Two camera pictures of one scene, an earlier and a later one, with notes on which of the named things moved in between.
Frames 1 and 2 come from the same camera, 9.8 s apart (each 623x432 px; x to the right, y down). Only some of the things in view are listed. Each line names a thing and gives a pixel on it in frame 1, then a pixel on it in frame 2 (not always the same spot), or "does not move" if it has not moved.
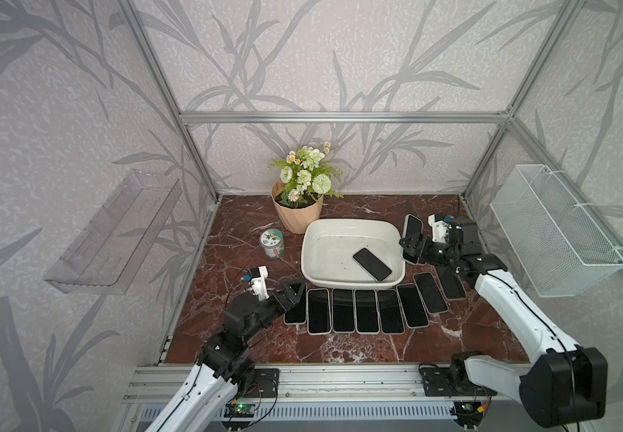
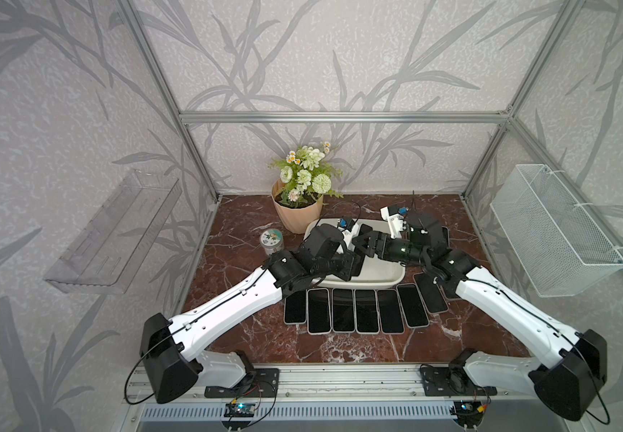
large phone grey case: (412, 305) does not move
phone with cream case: (366, 314) does not move
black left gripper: (286, 296) → (349, 265)
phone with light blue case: (343, 315) does not move
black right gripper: (422, 252) → (372, 248)
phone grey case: (297, 314) does not move
